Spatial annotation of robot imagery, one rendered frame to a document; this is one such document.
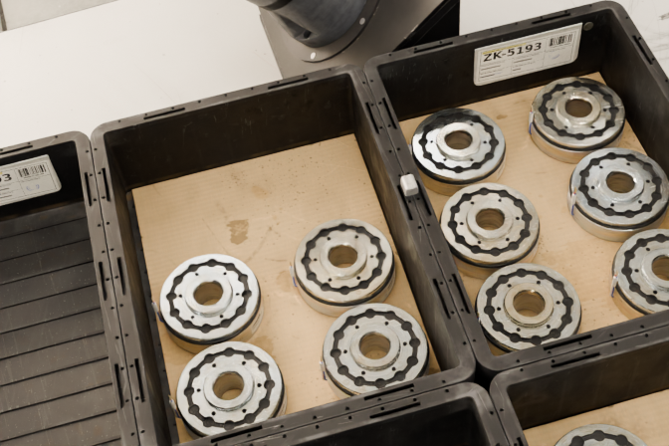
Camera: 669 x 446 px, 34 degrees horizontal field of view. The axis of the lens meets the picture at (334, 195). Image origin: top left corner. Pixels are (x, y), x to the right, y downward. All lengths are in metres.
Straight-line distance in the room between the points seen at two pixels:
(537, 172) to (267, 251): 0.31
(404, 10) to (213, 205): 0.33
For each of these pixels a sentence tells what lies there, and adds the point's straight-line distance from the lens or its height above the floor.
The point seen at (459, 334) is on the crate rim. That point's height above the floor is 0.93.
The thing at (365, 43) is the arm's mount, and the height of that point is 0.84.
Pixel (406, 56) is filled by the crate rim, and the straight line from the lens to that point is 1.19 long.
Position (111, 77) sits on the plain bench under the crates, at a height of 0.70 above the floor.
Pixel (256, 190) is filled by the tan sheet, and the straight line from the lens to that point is 1.21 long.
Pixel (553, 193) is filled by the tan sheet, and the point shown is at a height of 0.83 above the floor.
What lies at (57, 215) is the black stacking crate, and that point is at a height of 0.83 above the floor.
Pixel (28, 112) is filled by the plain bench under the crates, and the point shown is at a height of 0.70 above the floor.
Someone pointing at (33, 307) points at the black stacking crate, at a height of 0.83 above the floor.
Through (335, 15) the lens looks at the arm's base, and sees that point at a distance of 1.34.
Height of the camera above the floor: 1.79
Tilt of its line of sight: 53 degrees down
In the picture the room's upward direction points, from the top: 7 degrees counter-clockwise
